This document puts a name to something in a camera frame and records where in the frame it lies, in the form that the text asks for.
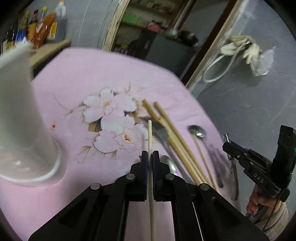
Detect brown bamboo chopstick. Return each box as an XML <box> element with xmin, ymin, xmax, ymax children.
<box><xmin>142</xmin><ymin>99</ymin><xmax>204</xmax><ymax>186</ymax></box>
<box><xmin>153</xmin><ymin>101</ymin><xmax>212</xmax><ymax>186</ymax></box>

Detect pale wooden chopstick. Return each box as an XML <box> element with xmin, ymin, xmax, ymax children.
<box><xmin>147</xmin><ymin>120</ymin><xmax>156</xmax><ymax>241</ymax></box>

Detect person right hand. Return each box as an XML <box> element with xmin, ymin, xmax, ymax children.
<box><xmin>246</xmin><ymin>185</ymin><xmax>281</xmax><ymax>218</ymax></box>

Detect steel spoon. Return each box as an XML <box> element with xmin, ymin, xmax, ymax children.
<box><xmin>160</xmin><ymin>155</ymin><xmax>178</xmax><ymax>175</ymax></box>

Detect small black ladle spoon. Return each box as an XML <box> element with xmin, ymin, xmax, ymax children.
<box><xmin>188</xmin><ymin>125</ymin><xmax>224</xmax><ymax>188</ymax></box>

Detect pink floral tablecloth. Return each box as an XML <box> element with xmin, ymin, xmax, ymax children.
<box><xmin>1</xmin><ymin>48</ymin><xmax>232</xmax><ymax>240</ymax></box>

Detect cream rubber gloves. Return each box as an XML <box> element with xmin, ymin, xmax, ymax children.
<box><xmin>220</xmin><ymin>35</ymin><xmax>260</xmax><ymax>64</ymax></box>

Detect dark cabinet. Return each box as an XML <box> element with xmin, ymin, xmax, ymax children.
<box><xmin>135</xmin><ymin>29</ymin><xmax>195</xmax><ymax>77</ymax></box>

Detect black pot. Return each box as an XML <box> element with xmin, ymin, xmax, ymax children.
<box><xmin>165</xmin><ymin>28</ymin><xmax>199</xmax><ymax>47</ymax></box>

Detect wooden countertop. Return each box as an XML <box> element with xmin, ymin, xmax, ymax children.
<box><xmin>29</xmin><ymin>39</ymin><xmax>72</xmax><ymax>69</ymax></box>

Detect orange snack bag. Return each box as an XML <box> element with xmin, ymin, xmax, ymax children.
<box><xmin>33</xmin><ymin>11</ymin><xmax>57</xmax><ymax>49</ymax></box>

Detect large soy sauce jug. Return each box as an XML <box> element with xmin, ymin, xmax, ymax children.
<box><xmin>46</xmin><ymin>1</ymin><xmax>67</xmax><ymax>43</ymax></box>

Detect dark sauce bottle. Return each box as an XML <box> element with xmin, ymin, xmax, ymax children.
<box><xmin>27</xmin><ymin>9</ymin><xmax>39</xmax><ymax>42</ymax></box>

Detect green box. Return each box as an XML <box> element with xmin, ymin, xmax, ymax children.
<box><xmin>121</xmin><ymin>14</ymin><xmax>139</xmax><ymax>26</ymax></box>

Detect dark handled fork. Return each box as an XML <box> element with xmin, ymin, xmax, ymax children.
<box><xmin>152</xmin><ymin>120</ymin><xmax>195</xmax><ymax>185</ymax></box>

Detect white hose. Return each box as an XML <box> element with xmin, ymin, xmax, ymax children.
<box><xmin>203</xmin><ymin>43</ymin><xmax>246</xmax><ymax>83</ymax></box>

